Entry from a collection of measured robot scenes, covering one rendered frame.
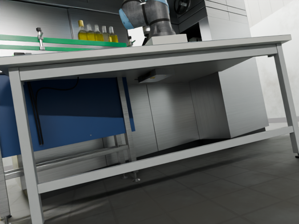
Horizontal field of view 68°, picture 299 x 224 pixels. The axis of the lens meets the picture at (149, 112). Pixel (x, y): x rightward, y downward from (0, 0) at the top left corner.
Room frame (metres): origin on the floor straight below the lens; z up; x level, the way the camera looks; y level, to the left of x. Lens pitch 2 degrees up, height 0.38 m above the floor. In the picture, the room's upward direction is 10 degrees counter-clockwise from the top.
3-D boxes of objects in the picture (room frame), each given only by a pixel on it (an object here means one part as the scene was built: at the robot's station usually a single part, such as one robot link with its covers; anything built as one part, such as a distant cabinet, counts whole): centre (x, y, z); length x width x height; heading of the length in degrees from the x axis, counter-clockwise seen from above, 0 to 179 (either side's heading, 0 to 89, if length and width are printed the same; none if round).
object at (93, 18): (1.89, 0.10, 1.15); 0.90 x 0.03 x 0.34; 126
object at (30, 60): (1.84, 0.04, 0.73); 1.58 x 1.52 x 0.04; 106
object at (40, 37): (1.21, 0.52, 0.94); 0.07 x 0.04 x 0.13; 36
